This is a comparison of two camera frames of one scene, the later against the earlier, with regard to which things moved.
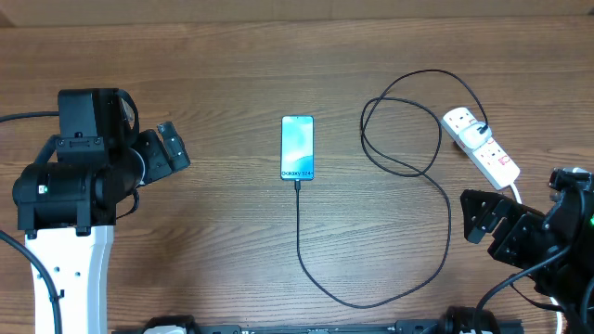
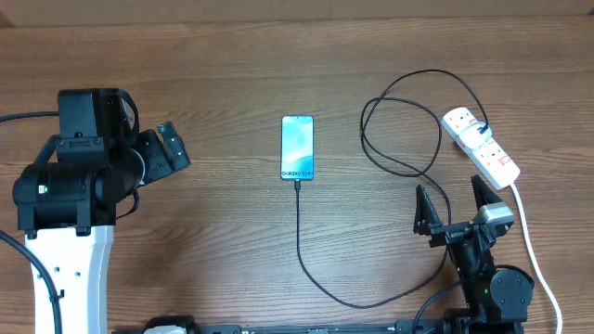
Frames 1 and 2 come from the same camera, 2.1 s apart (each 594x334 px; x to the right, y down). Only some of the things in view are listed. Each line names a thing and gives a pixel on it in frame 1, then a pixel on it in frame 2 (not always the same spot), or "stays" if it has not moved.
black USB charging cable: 364,122 stays
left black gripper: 161,163 stays
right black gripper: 505,220 -> 423,221
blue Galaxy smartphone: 297,147 stays
